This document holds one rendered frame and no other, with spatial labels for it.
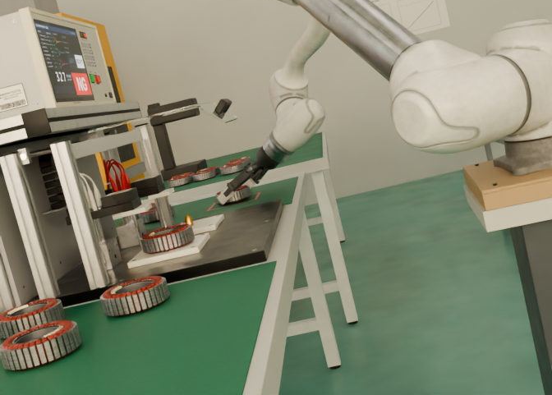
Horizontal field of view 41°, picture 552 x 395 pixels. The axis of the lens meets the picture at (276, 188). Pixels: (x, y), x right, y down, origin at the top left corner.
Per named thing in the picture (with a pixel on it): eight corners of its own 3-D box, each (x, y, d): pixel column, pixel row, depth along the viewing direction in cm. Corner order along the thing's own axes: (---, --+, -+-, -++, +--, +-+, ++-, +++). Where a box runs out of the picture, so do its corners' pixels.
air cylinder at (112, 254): (122, 260, 161) (116, 236, 160) (112, 268, 153) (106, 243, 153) (100, 265, 161) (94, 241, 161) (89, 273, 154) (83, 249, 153)
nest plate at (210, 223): (224, 218, 187) (223, 213, 186) (216, 229, 172) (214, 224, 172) (167, 231, 188) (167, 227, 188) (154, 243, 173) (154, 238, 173)
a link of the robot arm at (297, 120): (301, 158, 219) (292, 129, 228) (335, 124, 211) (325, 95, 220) (273, 145, 213) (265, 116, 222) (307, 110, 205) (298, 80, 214)
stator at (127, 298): (177, 290, 128) (172, 269, 128) (160, 310, 117) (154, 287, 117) (117, 302, 130) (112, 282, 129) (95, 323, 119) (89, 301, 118)
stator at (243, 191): (257, 194, 235) (255, 182, 235) (241, 201, 225) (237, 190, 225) (228, 199, 240) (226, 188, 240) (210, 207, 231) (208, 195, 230)
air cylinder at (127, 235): (148, 238, 185) (142, 217, 184) (140, 244, 177) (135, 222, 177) (129, 242, 185) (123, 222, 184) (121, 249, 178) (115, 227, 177)
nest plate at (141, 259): (210, 237, 163) (209, 231, 163) (199, 252, 148) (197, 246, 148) (145, 252, 164) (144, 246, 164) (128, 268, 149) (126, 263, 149)
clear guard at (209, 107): (237, 118, 194) (232, 97, 194) (226, 123, 171) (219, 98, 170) (121, 147, 197) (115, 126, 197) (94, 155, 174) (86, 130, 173)
